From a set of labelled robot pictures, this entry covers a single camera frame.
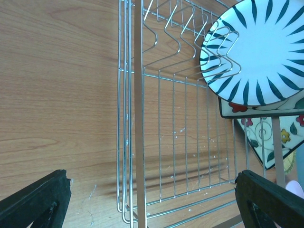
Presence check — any round striped white plate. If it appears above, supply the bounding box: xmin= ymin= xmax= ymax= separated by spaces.
xmin=199 ymin=0 xmax=304 ymax=106

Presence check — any square dark rimmed plate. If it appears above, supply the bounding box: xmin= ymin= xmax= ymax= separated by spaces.
xmin=237 ymin=115 xmax=304 ymax=170

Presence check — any square floral plate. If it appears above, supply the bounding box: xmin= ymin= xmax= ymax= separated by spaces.
xmin=218 ymin=97 xmax=304 ymax=119

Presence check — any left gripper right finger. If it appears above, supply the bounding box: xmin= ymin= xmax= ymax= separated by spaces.
xmin=235 ymin=170 xmax=304 ymax=228

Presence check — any wire metal dish rack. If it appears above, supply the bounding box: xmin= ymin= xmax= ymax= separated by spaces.
xmin=116 ymin=0 xmax=275 ymax=228

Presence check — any round woven bamboo plate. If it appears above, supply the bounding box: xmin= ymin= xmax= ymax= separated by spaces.
xmin=283 ymin=151 xmax=296 ymax=175

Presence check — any pink round plate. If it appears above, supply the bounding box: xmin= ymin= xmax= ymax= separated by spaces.
xmin=285 ymin=180 xmax=304 ymax=199

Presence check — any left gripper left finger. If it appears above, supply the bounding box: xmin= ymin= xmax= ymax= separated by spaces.
xmin=0 ymin=170 xmax=71 ymax=228

